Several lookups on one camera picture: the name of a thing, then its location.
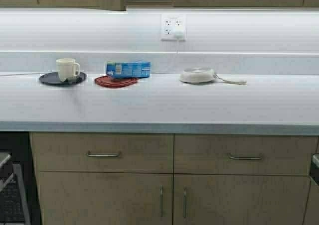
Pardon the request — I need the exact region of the left lower drawer front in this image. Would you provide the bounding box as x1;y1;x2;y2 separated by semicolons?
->
30;132;173;173

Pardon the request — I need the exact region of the drawer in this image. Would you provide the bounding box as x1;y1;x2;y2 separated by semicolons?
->
30;132;173;173
174;134;318;176

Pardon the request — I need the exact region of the stainless steel microwave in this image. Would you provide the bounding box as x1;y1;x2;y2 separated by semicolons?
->
0;164;31;225

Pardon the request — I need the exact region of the red plastic lid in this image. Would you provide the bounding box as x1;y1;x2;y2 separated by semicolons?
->
94;76;138;88

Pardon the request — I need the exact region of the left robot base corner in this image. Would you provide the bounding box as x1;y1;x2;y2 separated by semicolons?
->
0;152;14;191

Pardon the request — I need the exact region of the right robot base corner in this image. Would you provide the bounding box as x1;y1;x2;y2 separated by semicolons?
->
310;154;319;185

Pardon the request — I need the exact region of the white mug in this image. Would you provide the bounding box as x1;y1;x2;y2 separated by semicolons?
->
56;58;80;82

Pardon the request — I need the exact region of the dark round plate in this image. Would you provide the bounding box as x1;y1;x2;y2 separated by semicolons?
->
39;72;87;86

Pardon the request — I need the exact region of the blue zip bag box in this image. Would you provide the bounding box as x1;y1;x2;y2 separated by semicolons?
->
105;61;152;79

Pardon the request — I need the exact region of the right lower drawer front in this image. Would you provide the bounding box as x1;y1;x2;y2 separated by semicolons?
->
174;134;318;176

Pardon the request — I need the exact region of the white frying pan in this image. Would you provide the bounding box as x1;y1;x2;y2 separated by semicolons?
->
179;67;247;85

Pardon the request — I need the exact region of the white wall outlet plate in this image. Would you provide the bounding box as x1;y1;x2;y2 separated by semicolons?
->
160;13;186;41

